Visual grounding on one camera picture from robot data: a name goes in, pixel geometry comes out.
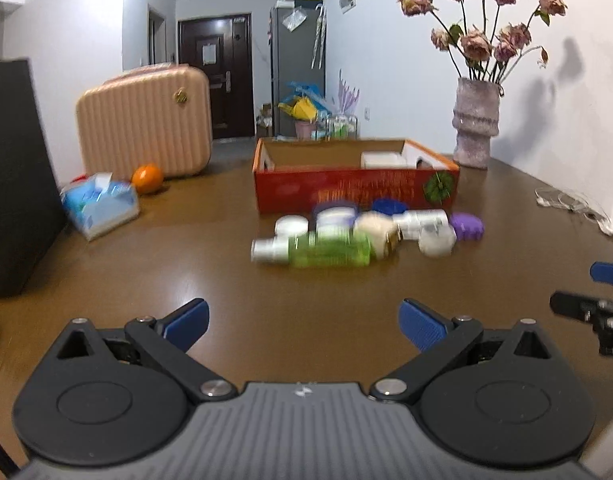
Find cream bottle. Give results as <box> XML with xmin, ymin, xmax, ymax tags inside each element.
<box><xmin>355</xmin><ymin>212</ymin><xmax>403</xmax><ymax>261</ymax></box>

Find hanging folded umbrella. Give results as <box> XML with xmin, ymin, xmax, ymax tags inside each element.
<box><xmin>311</xmin><ymin>4</ymin><xmax>328</xmax><ymax>70</ymax></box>

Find black bag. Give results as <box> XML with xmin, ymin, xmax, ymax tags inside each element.
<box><xmin>0</xmin><ymin>59</ymin><xmax>70</xmax><ymax>301</ymax></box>

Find orange fruit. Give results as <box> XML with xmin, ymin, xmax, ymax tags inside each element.
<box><xmin>131</xmin><ymin>163</ymin><xmax>165</xmax><ymax>196</ymax></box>

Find purple wall decoration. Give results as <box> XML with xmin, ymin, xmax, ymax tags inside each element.
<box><xmin>336</xmin><ymin>70</ymin><xmax>361</xmax><ymax>117</ymax></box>

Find bunch of dried roses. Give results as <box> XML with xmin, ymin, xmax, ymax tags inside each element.
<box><xmin>397</xmin><ymin>0</ymin><xmax>569</xmax><ymax>86</ymax></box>

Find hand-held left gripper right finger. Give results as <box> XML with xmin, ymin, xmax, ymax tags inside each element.
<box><xmin>369</xmin><ymin>298</ymin><xmax>554</xmax><ymax>405</ymax></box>

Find pink textured vase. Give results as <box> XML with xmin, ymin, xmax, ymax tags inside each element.
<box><xmin>453</xmin><ymin>77</ymin><xmax>502</xmax><ymax>170</ymax></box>

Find blue tissue pack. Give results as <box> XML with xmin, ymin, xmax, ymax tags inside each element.
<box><xmin>60</xmin><ymin>172</ymin><xmax>140</xmax><ymax>242</ymax></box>

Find red cardboard box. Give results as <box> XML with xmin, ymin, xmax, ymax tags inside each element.
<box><xmin>252</xmin><ymin>137</ymin><xmax>461</xmax><ymax>216</ymax></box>

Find pink ribbed suitcase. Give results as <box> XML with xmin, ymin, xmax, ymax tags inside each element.
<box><xmin>76</xmin><ymin>64</ymin><xmax>213</xmax><ymax>181</ymax></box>

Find blue round lid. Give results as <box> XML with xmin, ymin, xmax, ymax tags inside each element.
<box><xmin>373</xmin><ymin>198</ymin><xmax>408</xmax><ymax>216</ymax></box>

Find white round jar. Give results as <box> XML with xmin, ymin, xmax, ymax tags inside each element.
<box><xmin>417</xmin><ymin>225</ymin><xmax>458</xmax><ymax>259</ymax></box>

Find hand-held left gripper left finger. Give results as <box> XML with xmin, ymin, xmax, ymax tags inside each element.
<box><xmin>51</xmin><ymin>298</ymin><xmax>240</xmax><ymax>404</ymax></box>

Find white jar with blue label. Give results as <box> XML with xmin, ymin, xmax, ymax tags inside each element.
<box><xmin>315</xmin><ymin>201</ymin><xmax>358</xmax><ymax>235</ymax></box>

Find white wired earphones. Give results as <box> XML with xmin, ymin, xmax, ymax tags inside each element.
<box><xmin>535</xmin><ymin>186</ymin><xmax>612</xmax><ymax>223</ymax></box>

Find yellow and blue umbrella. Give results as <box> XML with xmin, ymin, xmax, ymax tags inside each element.
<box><xmin>278</xmin><ymin>81</ymin><xmax>333</xmax><ymax>124</ymax></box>

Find dark brown door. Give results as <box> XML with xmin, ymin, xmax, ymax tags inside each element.
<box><xmin>178</xmin><ymin>12</ymin><xmax>256</xmax><ymax>141</ymax></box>

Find rack of bottles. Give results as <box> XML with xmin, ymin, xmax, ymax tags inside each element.
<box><xmin>313</xmin><ymin>114</ymin><xmax>360</xmax><ymax>141</ymax></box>

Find small white jar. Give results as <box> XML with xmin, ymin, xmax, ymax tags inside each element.
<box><xmin>275</xmin><ymin>215</ymin><xmax>309</xmax><ymax>239</ymax></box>

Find green bottle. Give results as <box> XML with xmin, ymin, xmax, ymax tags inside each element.
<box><xmin>250</xmin><ymin>232</ymin><xmax>373</xmax><ymax>269</ymax></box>

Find grey refrigerator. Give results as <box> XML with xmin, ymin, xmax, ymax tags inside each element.
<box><xmin>270</xmin><ymin>4</ymin><xmax>328</xmax><ymax>139</ymax></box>

